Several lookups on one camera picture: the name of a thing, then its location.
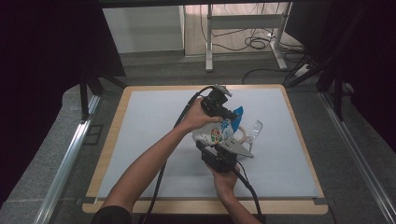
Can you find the white power strip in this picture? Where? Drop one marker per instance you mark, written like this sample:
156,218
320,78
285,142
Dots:
301,71

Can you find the person's right hand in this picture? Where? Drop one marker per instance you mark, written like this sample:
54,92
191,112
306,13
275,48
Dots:
225,183

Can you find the aluminium rail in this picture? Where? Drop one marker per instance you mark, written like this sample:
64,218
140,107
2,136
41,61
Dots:
67,168
358,155

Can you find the blue and white pouch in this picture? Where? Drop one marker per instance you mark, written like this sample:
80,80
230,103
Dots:
214,133

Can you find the white metal desk frame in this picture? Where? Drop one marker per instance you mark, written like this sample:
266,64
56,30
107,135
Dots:
246,21

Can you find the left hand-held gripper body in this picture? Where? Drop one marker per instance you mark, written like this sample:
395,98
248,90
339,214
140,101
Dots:
214,102

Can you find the glass jar with beige rim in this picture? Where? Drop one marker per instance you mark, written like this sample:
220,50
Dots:
256,132

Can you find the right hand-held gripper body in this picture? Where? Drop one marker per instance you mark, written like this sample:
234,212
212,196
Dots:
222,160

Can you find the white wall panel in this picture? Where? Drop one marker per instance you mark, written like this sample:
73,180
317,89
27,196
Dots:
143,29

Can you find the black metal stand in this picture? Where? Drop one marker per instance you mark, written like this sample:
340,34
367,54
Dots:
338,99
83,99

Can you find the person's left hand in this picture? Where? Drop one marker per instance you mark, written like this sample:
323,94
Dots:
196,116

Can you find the black curtain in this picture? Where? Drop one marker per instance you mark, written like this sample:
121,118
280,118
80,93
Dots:
373,46
37,62

